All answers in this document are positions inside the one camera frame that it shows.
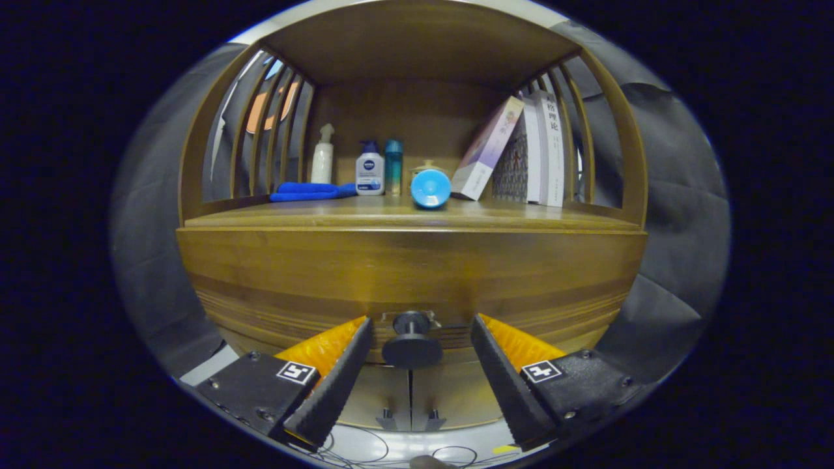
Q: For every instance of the white bottle with blue cap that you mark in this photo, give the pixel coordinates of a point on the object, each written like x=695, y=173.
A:
x=370, y=172

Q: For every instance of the purple and white book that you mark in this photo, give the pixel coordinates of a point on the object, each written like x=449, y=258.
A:
x=485, y=153

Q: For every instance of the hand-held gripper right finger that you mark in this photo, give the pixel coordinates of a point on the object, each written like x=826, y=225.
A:
x=508, y=384

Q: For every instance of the patterned cover book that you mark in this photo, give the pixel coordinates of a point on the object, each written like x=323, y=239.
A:
x=533, y=156

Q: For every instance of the wooden drawer with black knob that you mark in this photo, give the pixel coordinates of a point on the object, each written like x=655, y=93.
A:
x=417, y=267

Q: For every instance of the blue and white cosmetic tube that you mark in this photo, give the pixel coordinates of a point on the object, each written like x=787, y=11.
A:
x=430, y=189

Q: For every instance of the white book with black characters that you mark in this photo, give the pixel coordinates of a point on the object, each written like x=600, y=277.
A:
x=552, y=156

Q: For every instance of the teal bottle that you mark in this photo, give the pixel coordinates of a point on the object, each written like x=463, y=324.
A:
x=393, y=169

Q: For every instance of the wooden countertop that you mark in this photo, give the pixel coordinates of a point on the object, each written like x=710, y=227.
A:
x=365, y=212

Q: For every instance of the blue folded cloth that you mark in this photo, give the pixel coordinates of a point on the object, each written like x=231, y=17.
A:
x=306, y=191

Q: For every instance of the wooden cabinet door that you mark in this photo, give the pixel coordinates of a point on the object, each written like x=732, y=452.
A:
x=456, y=391
x=378, y=391

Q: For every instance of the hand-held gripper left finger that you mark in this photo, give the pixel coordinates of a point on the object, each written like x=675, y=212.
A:
x=335, y=384

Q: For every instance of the beige lidded tea cup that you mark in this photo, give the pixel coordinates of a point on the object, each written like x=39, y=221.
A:
x=427, y=165

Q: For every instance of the white pump bottle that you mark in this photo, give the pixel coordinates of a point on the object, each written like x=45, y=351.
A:
x=322, y=166

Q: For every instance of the wooden cabinet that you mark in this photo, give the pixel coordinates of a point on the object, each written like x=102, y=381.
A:
x=417, y=39

